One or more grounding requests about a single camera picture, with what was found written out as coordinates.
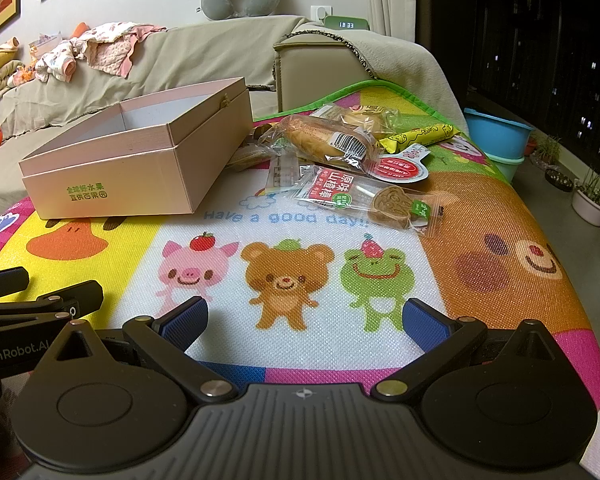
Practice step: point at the round yellow cake packet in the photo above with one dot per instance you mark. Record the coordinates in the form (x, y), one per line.
(365, 117)

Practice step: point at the yellow snack stick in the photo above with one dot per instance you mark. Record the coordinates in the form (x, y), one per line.
(420, 137)

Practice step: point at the blue plastic basin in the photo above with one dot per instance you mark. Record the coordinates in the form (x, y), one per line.
(495, 132)

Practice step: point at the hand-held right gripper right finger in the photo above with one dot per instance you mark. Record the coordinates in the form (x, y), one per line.
(425, 322)

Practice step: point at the orange cloth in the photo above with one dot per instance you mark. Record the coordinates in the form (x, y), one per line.
(81, 28)

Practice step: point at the beige fringed armrest throw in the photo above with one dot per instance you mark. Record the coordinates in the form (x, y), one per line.
(405, 65)

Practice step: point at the clear plastic bag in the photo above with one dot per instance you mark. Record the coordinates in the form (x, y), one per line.
(45, 42)

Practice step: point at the green digital clock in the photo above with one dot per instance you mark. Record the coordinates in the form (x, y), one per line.
(345, 23)

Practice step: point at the dark balcony window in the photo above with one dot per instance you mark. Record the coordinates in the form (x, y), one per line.
(540, 35)

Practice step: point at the white plant pot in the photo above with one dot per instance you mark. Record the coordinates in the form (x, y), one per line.
(590, 207)

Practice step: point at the white patterned baby garment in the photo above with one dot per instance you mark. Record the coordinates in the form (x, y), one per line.
(57, 62)

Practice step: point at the dark plant pot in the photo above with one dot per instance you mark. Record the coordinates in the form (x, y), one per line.
(557, 180)

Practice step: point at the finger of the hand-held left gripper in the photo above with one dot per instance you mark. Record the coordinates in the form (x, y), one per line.
(80, 297)
(5, 284)

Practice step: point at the colourful cartoon play mat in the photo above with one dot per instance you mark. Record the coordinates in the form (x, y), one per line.
(290, 232)

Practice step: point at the white wall socket charger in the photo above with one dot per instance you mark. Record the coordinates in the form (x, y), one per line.
(320, 14)

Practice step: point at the dark snack packet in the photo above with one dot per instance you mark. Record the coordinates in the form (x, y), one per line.
(247, 156)
(262, 132)

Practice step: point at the white packet red round label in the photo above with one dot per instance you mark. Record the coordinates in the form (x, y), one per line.
(397, 170)

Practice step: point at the brown plant pot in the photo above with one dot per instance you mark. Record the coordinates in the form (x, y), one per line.
(542, 147)

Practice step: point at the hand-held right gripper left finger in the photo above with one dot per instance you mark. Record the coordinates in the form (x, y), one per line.
(182, 322)

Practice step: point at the pink cardboard box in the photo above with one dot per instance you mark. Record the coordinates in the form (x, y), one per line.
(130, 175)

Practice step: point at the red hawthorn stick packet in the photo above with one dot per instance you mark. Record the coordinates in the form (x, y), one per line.
(325, 185)

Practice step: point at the small clear snack packet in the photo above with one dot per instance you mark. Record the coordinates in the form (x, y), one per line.
(282, 170)

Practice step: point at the bread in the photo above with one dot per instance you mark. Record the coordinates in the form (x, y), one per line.
(310, 137)

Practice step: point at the pink quilted garment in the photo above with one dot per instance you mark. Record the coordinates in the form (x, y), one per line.
(115, 47)

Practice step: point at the light teal plastic basin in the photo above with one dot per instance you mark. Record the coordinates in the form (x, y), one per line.
(510, 167)

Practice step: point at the beige sofa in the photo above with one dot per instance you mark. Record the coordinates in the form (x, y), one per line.
(315, 70)

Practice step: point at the beige sofa cover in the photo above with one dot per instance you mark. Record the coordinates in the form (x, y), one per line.
(205, 55)

